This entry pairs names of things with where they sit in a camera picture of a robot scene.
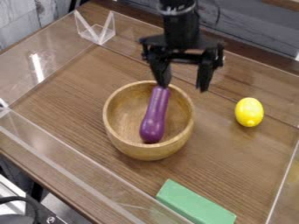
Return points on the purple toy eggplant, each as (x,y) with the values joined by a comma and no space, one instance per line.
(152,125)

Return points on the yellow toy lemon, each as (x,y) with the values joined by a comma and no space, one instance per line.
(249,112)

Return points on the brown wooden bowl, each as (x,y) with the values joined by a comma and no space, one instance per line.
(123,114)

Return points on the clear acrylic corner bracket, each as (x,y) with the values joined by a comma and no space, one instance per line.
(99,34)

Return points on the clear acrylic barrier wall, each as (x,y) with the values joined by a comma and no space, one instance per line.
(56,79)

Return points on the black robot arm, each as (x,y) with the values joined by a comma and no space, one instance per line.
(181,22)

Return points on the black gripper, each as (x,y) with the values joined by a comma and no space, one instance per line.
(205,52)

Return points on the green rectangular block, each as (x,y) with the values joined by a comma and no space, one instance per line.
(193,206)

